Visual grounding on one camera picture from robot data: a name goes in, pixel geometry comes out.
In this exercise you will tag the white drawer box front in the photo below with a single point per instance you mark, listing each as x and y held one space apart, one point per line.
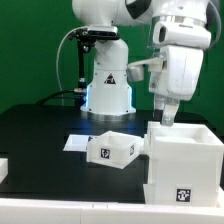
114 149

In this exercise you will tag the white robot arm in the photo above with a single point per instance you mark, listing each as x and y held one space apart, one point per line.
109 94

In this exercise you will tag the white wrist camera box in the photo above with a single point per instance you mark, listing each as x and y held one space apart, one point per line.
169 33

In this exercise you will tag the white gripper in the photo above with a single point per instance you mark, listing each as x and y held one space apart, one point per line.
178 80

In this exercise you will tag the white left fence block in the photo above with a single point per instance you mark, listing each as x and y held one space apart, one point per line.
3 169

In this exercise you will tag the large white drawer cabinet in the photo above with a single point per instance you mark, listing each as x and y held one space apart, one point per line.
185 163

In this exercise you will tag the white front fence rail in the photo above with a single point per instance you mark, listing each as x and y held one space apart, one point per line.
17 211

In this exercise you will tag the white marker plate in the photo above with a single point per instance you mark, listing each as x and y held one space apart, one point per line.
78 143

